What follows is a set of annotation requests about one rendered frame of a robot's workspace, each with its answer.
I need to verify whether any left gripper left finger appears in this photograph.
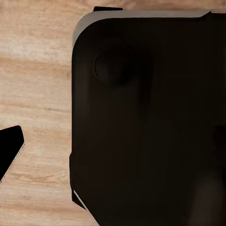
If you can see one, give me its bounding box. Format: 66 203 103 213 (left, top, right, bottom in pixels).
0 125 24 181

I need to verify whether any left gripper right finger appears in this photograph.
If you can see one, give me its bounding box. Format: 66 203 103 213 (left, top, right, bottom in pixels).
211 125 226 162

